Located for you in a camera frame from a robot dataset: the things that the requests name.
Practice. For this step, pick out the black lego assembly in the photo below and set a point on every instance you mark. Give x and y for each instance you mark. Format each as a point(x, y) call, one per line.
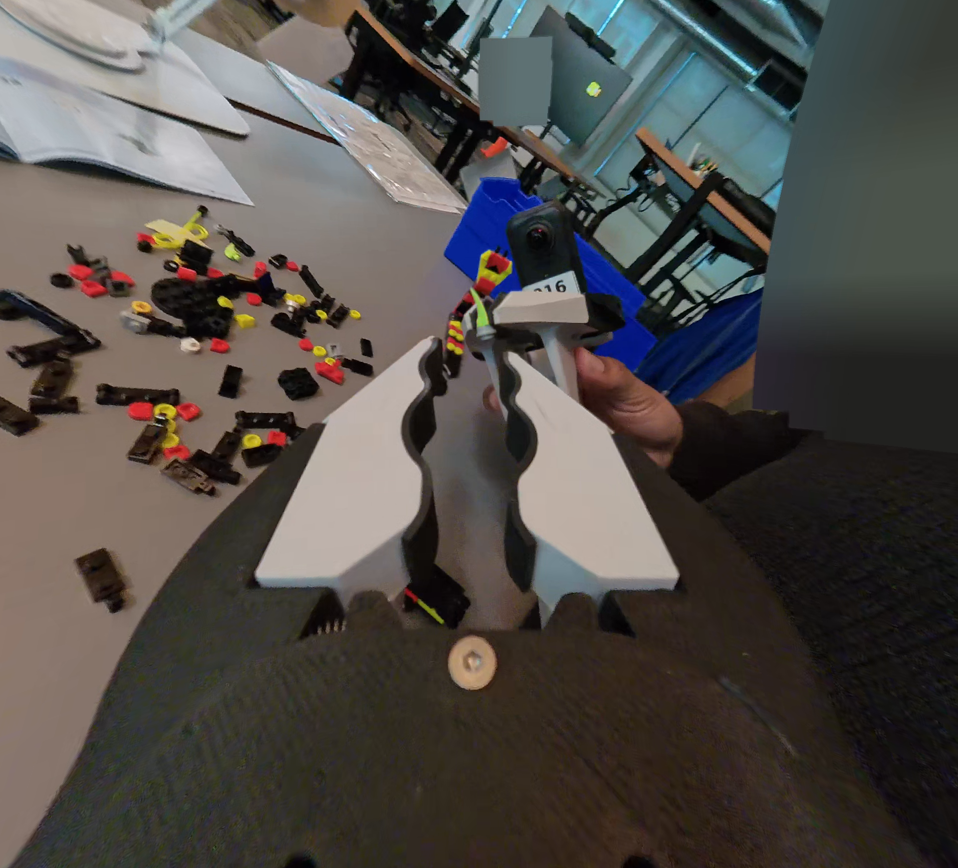
point(438, 595)

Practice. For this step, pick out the wooden desk with black legs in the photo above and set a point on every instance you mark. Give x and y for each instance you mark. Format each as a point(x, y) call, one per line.
point(703, 183)

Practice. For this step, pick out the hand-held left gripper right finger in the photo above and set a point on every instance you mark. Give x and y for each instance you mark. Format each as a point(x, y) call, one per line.
point(591, 509)

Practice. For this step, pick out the white flat board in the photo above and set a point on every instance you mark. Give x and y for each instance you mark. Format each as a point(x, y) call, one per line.
point(194, 90)

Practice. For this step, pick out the person's right forearm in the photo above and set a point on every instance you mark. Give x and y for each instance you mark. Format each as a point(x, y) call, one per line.
point(733, 445)

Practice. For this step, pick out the blue plastic bin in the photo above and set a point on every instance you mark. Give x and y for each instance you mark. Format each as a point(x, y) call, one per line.
point(494, 224)

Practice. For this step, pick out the clear plastic bag with sheet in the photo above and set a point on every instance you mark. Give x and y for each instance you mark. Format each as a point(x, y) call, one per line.
point(374, 142)

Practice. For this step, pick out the white round stand base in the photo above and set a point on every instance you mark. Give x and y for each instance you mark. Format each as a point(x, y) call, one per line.
point(67, 22)

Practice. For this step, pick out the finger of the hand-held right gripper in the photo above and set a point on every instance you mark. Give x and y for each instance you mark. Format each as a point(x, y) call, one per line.
point(543, 309)
point(496, 367)

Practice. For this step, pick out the open instruction booklet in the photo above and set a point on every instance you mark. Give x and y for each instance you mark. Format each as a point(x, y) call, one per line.
point(112, 127)

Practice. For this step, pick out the pile of loose lego pieces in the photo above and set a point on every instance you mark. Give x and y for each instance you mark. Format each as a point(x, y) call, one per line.
point(194, 307)

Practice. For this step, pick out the person's dark knit sweater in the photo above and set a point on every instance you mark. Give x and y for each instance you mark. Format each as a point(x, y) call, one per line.
point(846, 621)

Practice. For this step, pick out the person's right hand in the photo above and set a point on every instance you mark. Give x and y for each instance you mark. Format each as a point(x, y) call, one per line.
point(632, 411)

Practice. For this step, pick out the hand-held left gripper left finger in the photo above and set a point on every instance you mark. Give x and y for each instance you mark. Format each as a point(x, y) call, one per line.
point(344, 501)

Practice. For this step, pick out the long wooden desk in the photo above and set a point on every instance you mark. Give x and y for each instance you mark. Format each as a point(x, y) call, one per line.
point(419, 64)

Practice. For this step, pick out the dark lego plate with clip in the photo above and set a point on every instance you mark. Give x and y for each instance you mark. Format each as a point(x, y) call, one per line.
point(101, 572)

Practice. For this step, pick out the lime green lego horn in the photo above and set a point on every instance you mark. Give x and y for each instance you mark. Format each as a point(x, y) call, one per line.
point(483, 314)

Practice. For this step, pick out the dark laptop with sticker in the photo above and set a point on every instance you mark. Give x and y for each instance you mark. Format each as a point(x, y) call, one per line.
point(576, 90)

